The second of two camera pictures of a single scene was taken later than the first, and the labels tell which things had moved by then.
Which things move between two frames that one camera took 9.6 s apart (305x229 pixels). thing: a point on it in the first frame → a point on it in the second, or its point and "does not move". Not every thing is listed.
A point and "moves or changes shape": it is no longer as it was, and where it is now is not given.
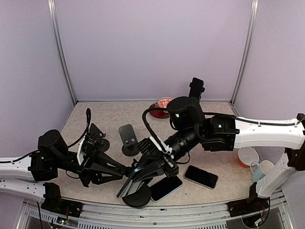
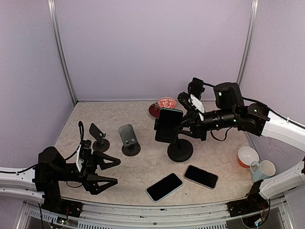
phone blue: x=165 y=187 does not move
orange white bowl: x=246 y=155 does not move
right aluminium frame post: x=250 y=36 does not move
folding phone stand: x=131 y=147 does not move
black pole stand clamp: x=196 y=88 does not move
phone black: x=196 y=88 does not move
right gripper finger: x=137 y=171 → x=184 y=123
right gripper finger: x=161 y=170 → x=187 y=132
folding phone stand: x=101 y=143 does not move
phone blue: x=130 y=187 → x=168 y=125
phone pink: x=196 y=174 does not move
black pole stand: x=135 y=194 moves or changes shape
